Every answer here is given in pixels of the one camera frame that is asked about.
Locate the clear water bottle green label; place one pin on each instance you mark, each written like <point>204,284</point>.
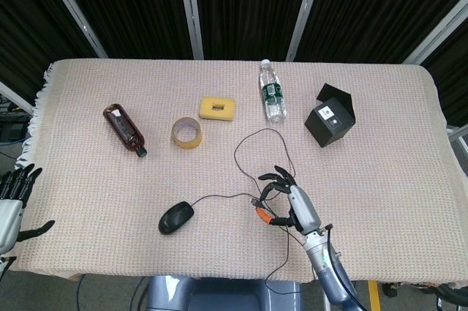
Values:
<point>272,95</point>

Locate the yellow sponge with hole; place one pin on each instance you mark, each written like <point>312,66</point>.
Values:
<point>208,111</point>

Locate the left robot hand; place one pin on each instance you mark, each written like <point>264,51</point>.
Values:
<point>9,216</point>

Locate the brown liquid plastic bottle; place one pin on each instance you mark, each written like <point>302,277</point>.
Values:
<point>122,128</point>

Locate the beige woven tablecloth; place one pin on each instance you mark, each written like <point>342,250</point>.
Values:
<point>109,197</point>

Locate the black cardboard box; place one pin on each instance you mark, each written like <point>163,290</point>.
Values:
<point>327,124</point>

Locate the blue-grey robot torso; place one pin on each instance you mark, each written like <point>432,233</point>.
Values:
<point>219,296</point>

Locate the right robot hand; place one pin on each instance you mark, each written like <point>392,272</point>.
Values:
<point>303,208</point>

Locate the grey partition frame post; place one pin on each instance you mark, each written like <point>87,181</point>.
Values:
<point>192,11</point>
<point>305,11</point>
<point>438,33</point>
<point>14,97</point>
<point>73,7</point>

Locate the yellow packing tape roll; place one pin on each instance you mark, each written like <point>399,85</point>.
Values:
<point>187,143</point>

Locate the black computer mouse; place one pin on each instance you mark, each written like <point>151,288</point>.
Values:
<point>173,217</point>

